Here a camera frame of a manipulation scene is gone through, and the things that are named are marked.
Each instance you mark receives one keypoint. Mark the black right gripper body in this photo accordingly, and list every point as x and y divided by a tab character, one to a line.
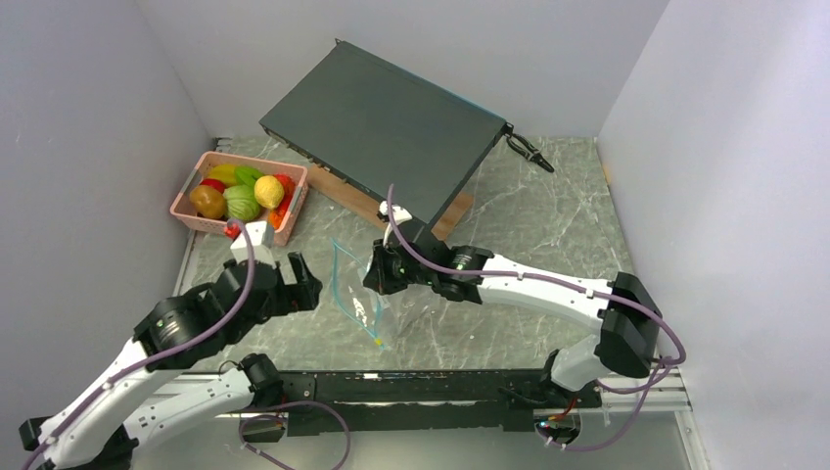
393	274

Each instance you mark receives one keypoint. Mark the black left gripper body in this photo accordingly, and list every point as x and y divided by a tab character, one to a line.
281	302

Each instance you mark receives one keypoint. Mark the clear zip top bag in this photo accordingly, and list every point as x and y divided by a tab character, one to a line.
386	319

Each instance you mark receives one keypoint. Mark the yellow lemon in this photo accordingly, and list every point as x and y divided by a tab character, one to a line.
269	192

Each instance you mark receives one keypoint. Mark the brown potato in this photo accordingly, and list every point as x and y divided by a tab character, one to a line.
208	202

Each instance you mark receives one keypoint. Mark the red tomato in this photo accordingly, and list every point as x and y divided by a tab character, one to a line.
288	184

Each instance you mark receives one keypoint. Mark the red apple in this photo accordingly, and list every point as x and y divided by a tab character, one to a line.
215	184

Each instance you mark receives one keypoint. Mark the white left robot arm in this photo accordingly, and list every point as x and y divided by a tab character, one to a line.
113	420

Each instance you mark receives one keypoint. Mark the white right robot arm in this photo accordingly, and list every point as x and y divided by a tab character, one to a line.
620	315

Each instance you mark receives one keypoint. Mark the orange red pepper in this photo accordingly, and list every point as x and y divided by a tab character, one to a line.
277	215

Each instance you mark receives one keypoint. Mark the green cabbage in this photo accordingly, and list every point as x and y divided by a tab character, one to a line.
241	203

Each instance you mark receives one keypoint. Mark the green star fruit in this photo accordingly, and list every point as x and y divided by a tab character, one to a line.
247	175

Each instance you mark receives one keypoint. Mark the pink plastic basket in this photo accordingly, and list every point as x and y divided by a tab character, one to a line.
184	212

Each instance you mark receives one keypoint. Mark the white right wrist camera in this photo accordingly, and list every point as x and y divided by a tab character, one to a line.
393	213

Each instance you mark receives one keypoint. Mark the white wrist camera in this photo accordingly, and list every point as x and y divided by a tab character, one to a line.
260	240
393	213

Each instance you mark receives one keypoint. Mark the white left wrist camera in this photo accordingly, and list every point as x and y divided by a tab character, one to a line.
260	240

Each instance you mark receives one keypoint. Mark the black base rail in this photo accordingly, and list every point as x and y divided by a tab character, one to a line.
511	400

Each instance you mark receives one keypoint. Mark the dark grey network switch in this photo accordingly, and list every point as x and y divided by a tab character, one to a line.
384	129

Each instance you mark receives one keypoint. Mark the black cable connector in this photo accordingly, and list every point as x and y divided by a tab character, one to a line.
523	147

